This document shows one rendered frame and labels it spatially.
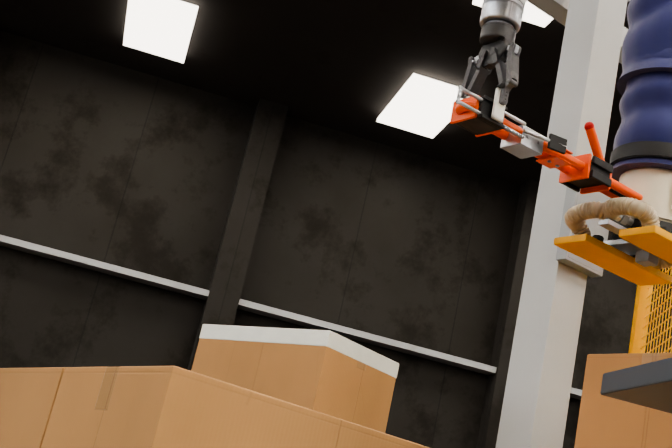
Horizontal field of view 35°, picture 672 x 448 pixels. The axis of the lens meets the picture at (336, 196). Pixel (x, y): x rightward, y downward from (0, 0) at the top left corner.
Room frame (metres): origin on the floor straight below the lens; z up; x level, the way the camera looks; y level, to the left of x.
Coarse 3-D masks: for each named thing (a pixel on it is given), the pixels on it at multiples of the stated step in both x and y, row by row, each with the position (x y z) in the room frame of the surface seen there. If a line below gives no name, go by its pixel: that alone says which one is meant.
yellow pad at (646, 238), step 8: (624, 232) 2.24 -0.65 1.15; (632, 232) 2.23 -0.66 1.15; (640, 232) 2.21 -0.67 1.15; (648, 232) 2.19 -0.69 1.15; (656, 232) 2.18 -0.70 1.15; (664, 232) 2.20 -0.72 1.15; (632, 240) 2.26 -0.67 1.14; (640, 240) 2.25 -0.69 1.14; (648, 240) 2.24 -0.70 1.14; (656, 240) 2.23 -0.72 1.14; (664, 240) 2.21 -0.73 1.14; (648, 248) 2.29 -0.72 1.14; (656, 248) 2.28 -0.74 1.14; (664, 248) 2.27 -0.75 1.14; (664, 256) 2.33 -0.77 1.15
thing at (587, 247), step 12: (564, 240) 2.39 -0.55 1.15; (576, 240) 2.36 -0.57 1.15; (588, 240) 2.34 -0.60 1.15; (600, 240) 2.42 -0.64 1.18; (576, 252) 2.44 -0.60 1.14; (588, 252) 2.42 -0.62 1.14; (600, 252) 2.40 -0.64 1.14; (612, 252) 2.39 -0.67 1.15; (600, 264) 2.49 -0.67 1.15; (612, 264) 2.47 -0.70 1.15; (624, 264) 2.45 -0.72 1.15; (636, 264) 2.44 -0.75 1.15; (624, 276) 2.55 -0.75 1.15; (636, 276) 2.53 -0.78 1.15; (648, 276) 2.51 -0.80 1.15; (660, 276) 2.50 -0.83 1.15
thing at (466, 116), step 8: (456, 104) 2.05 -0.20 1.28; (464, 112) 2.03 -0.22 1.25; (472, 112) 2.01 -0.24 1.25; (456, 120) 2.05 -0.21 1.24; (464, 120) 2.03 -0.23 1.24; (472, 120) 2.02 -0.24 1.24; (480, 120) 2.02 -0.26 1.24; (464, 128) 2.08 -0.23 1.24; (472, 128) 2.07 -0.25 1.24; (480, 128) 2.06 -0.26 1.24; (488, 128) 2.05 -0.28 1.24; (496, 128) 2.04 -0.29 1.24
